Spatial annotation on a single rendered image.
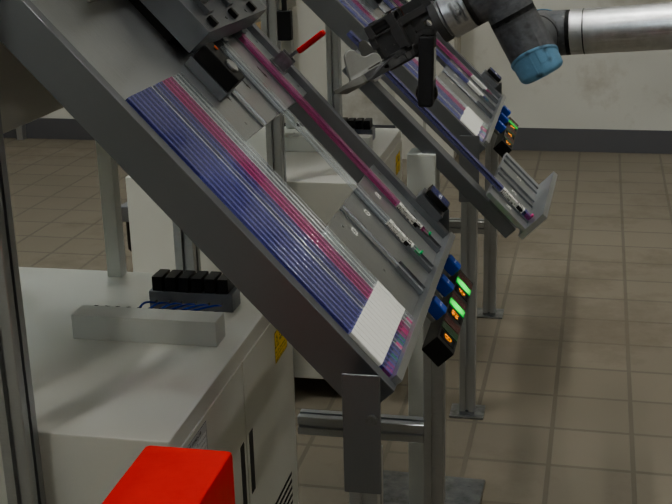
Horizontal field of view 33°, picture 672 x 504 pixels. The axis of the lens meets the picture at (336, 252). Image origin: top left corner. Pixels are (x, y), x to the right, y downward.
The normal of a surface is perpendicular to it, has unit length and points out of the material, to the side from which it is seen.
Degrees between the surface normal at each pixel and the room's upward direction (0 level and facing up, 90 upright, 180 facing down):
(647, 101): 90
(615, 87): 90
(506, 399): 0
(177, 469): 0
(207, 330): 90
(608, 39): 110
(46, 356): 0
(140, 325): 90
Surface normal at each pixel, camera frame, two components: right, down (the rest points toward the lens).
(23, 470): -0.21, 0.30
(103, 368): -0.03, -0.95
